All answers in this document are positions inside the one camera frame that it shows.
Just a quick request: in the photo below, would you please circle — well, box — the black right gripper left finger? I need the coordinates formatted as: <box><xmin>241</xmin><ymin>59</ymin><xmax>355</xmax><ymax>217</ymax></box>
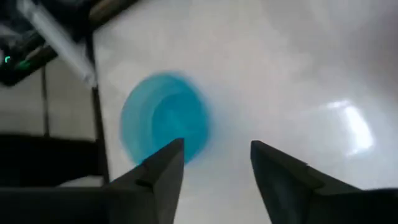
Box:
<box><xmin>104</xmin><ymin>138</ymin><xmax>186</xmax><ymax>224</ymax></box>

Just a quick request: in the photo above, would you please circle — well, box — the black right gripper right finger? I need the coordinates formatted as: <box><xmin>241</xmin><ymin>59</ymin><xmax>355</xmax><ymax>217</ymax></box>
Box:
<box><xmin>250</xmin><ymin>139</ymin><xmax>374</xmax><ymax>224</ymax></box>

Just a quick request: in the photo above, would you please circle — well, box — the blue translucent bowl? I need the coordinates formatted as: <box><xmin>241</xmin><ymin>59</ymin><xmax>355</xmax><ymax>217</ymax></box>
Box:
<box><xmin>119</xmin><ymin>71</ymin><xmax>213</xmax><ymax>166</ymax></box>

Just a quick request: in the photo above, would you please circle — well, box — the black box structure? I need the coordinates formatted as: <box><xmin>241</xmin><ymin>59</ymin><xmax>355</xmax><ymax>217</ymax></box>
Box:
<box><xmin>0</xmin><ymin>133</ymin><xmax>107</xmax><ymax>188</ymax></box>

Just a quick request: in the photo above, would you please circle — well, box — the black device with green light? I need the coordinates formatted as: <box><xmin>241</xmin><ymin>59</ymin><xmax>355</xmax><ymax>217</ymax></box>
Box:
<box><xmin>0</xmin><ymin>29</ymin><xmax>58</xmax><ymax>87</ymax></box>

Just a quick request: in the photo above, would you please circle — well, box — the silver aluminium frame post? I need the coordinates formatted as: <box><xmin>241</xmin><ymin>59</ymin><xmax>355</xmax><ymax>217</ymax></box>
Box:
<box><xmin>17</xmin><ymin>0</ymin><xmax>98</xmax><ymax>88</ymax></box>

